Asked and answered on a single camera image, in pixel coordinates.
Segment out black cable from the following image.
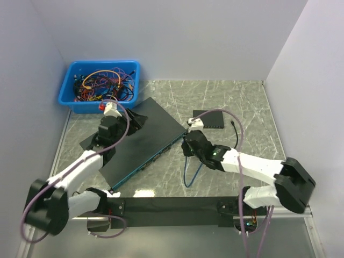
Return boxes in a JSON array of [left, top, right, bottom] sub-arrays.
[[230, 120, 240, 150]]

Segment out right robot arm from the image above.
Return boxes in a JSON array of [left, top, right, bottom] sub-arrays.
[[182, 130, 316, 214]]

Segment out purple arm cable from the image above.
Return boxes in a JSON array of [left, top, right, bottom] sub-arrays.
[[192, 109, 275, 258], [20, 99, 132, 244]]

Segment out large black network switch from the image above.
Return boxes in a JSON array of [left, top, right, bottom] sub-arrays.
[[79, 96, 189, 192]]

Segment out tangled cables in bin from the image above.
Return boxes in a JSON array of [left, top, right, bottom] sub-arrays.
[[72, 67, 136, 103]]

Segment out blue plastic bin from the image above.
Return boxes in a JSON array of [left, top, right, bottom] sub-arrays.
[[58, 61, 140, 114]]

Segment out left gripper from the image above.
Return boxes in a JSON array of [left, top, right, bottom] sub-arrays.
[[112, 107, 148, 145]]

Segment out aluminium rail frame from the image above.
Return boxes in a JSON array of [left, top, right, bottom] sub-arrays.
[[16, 110, 323, 258]]

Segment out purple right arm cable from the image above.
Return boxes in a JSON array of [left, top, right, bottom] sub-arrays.
[[192, 109, 275, 258]]

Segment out small black network switch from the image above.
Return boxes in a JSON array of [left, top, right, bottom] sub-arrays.
[[200, 111, 224, 129]]

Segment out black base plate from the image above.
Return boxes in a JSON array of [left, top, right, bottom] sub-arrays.
[[101, 196, 239, 227]]

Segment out blue ethernet cable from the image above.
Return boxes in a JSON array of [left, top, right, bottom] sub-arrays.
[[183, 155, 204, 188]]

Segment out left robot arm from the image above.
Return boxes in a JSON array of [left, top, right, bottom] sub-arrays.
[[21, 108, 147, 235]]

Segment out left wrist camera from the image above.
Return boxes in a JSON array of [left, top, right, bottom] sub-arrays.
[[99, 102, 121, 118]]

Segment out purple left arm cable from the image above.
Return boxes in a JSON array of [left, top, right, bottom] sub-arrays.
[[20, 99, 132, 244]]

